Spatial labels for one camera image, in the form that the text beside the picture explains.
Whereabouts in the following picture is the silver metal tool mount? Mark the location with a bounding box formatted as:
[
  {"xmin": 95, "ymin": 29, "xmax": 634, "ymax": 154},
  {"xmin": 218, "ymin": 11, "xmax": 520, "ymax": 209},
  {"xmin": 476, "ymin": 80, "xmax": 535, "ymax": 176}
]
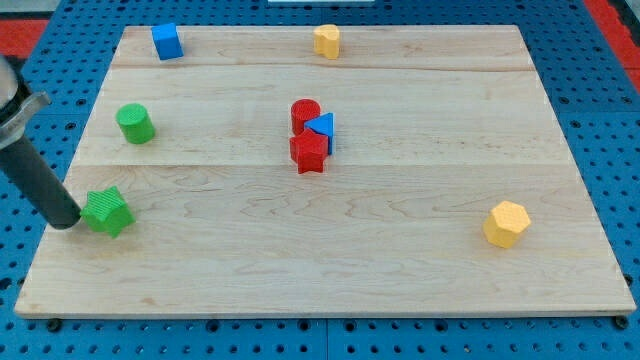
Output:
[{"xmin": 0, "ymin": 53, "xmax": 52, "ymax": 151}]

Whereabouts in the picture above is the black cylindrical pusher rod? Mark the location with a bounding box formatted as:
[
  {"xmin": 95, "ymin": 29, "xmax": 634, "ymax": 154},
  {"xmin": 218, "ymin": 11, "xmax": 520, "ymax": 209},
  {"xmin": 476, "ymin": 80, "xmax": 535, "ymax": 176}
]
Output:
[{"xmin": 1, "ymin": 136, "xmax": 80, "ymax": 229}]

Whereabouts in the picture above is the green star block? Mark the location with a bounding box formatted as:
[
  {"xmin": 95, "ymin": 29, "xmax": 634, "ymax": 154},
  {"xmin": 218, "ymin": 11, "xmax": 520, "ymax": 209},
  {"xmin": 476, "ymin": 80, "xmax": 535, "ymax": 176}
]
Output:
[{"xmin": 80, "ymin": 186, "xmax": 136, "ymax": 238}]

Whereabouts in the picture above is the red star block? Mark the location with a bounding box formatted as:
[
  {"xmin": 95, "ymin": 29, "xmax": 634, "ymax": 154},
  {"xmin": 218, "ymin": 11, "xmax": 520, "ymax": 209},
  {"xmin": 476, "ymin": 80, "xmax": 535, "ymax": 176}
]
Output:
[{"xmin": 289, "ymin": 128, "xmax": 329, "ymax": 174}]

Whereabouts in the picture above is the green cylinder block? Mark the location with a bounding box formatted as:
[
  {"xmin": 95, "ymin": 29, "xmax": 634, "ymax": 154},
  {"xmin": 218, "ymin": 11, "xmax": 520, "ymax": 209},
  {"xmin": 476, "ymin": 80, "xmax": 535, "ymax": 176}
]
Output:
[{"xmin": 115, "ymin": 103, "xmax": 155, "ymax": 144}]

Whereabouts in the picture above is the blue cube block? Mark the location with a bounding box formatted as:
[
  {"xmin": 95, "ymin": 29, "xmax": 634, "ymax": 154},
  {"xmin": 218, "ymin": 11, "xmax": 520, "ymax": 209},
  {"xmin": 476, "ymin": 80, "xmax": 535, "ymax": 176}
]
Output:
[{"xmin": 151, "ymin": 23, "xmax": 184, "ymax": 61}]

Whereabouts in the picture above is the red cylinder block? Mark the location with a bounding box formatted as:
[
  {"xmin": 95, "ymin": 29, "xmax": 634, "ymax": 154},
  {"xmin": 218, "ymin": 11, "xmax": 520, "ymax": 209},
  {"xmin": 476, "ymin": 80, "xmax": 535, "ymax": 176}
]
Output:
[{"xmin": 290, "ymin": 98, "xmax": 321, "ymax": 135}]

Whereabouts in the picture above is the blue triangle block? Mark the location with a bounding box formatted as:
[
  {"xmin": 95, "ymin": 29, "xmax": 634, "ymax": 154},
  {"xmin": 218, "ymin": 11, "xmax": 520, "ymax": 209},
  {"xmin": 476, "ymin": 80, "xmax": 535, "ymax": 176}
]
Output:
[{"xmin": 304, "ymin": 112, "xmax": 335, "ymax": 155}]

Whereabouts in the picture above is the yellow heart block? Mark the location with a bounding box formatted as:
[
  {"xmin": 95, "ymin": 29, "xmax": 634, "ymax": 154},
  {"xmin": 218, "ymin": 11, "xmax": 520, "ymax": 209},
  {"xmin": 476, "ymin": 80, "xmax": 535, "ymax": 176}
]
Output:
[{"xmin": 313, "ymin": 24, "xmax": 340, "ymax": 60}]

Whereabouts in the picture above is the light wooden board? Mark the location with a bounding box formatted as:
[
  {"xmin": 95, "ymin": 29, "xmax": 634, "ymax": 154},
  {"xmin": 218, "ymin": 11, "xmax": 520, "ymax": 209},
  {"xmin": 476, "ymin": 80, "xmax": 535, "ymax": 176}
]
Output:
[{"xmin": 15, "ymin": 25, "xmax": 636, "ymax": 319}]

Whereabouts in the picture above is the yellow hexagon block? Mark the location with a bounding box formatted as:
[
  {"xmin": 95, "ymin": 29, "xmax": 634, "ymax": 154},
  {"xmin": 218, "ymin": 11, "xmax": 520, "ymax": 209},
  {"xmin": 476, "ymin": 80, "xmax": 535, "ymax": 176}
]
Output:
[{"xmin": 482, "ymin": 201, "xmax": 531, "ymax": 249}]

